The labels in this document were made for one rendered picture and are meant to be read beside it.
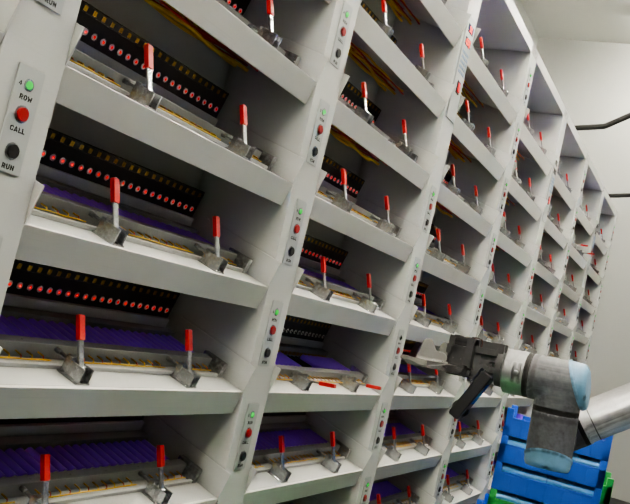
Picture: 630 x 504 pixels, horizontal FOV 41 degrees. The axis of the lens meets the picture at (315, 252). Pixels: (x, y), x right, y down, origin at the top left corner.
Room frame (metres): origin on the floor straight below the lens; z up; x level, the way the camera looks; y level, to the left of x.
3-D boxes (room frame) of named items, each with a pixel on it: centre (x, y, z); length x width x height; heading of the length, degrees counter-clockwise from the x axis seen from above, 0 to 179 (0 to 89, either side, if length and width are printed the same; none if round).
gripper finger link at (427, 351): (1.73, -0.27, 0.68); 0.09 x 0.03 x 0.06; 100
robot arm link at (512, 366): (1.70, -0.45, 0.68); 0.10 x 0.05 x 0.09; 153
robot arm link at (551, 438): (1.68, -0.54, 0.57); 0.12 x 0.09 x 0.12; 160
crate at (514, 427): (2.54, -0.83, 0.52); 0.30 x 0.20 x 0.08; 72
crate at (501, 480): (2.54, -0.83, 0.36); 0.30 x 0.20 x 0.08; 72
